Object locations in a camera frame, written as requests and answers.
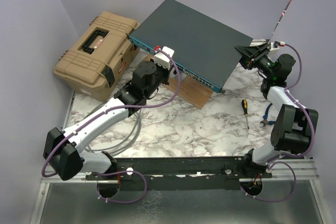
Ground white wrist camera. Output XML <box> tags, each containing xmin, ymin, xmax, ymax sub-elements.
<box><xmin>153</xmin><ymin>46</ymin><xmax>175</xmax><ymax>70</ymax></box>
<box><xmin>269</xmin><ymin>41</ymin><xmax>286</xmax><ymax>51</ymax></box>

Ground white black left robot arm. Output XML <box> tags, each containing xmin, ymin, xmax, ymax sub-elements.
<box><xmin>41</xmin><ymin>59</ymin><xmax>178</xmax><ymax>180</ymax></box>

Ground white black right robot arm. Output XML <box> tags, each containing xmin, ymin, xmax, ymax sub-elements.
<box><xmin>236</xmin><ymin>41</ymin><xmax>319</xmax><ymax>177</ymax></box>

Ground grey coiled network cable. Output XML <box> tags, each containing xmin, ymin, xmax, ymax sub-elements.
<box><xmin>83</xmin><ymin>103</ymin><xmax>144</xmax><ymax>156</ymax></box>

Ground tan plastic tool case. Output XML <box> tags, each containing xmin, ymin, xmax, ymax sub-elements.
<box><xmin>54</xmin><ymin>12</ymin><xmax>140</xmax><ymax>102</ymax></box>

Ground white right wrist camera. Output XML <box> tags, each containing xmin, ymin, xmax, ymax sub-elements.
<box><xmin>269</xmin><ymin>41</ymin><xmax>286</xmax><ymax>51</ymax></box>

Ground yellow black screwdriver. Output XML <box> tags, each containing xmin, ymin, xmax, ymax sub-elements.
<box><xmin>241</xmin><ymin>99</ymin><xmax>249</xmax><ymax>129</ymax></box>

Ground wooden base board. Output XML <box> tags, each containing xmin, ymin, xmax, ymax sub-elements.
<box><xmin>141</xmin><ymin>55</ymin><xmax>213</xmax><ymax>110</ymax></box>

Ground blue handled pliers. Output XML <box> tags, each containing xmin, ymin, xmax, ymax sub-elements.
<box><xmin>260</xmin><ymin>103</ymin><xmax>276</xmax><ymax>127</ymax></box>

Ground dark blue network switch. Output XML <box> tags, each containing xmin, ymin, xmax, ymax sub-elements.
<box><xmin>129</xmin><ymin>0</ymin><xmax>253</xmax><ymax>93</ymax></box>

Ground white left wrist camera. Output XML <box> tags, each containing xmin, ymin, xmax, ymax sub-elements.
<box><xmin>153</xmin><ymin>46</ymin><xmax>175</xmax><ymax>70</ymax></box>

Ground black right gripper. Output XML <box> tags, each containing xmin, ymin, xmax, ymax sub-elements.
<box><xmin>233</xmin><ymin>43</ymin><xmax>274</xmax><ymax>79</ymax></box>

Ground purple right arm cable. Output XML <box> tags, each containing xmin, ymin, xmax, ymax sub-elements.
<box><xmin>245</xmin><ymin>42</ymin><xmax>316</xmax><ymax>202</ymax></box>

